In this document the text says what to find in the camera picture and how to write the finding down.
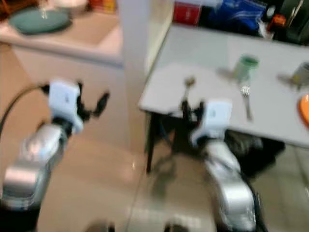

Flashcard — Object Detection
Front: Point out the blue bag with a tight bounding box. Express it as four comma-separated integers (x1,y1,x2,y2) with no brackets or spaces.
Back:
203,0,269,35

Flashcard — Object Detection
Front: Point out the red box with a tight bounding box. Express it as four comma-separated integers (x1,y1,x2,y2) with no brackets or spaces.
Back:
172,1,204,26

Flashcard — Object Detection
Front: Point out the black table leg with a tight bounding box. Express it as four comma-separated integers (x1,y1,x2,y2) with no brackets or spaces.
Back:
144,114,161,175

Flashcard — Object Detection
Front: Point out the orange plate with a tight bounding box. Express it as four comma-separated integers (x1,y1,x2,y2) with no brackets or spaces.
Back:
298,93,309,129

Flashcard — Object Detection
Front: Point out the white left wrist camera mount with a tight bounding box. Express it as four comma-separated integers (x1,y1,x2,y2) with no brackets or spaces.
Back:
49,80,82,134

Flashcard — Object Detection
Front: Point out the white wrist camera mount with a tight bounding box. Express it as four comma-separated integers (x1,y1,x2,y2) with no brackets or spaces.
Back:
190,99,234,146
49,80,82,134

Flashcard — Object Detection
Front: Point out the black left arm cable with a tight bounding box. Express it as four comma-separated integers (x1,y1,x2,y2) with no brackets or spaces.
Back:
0,84,52,127

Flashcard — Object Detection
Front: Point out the metal spoon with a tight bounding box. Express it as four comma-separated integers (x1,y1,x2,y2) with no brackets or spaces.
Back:
182,76,197,104

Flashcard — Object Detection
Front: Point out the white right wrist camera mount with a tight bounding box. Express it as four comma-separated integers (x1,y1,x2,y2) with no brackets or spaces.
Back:
190,99,234,146

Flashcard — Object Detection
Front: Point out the green plate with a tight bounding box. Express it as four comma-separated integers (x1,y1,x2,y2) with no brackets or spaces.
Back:
8,7,71,35

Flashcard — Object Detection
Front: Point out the small orange object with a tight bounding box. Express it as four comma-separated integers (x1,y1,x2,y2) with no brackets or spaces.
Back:
270,14,287,32

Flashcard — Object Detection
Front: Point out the white counter cabinet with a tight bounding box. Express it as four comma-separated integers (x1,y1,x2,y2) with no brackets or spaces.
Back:
0,10,125,87

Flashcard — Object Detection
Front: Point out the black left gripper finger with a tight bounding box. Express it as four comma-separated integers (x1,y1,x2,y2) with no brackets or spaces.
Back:
96,92,110,118

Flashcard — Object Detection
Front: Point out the metal fork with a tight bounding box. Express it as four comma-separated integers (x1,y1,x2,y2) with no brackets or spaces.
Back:
240,85,254,122

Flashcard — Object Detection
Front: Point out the green cup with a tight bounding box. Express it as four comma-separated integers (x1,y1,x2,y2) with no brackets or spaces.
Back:
234,55,260,84

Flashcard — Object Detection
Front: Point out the white bowl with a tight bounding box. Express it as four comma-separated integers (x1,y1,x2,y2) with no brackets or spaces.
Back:
53,0,90,12

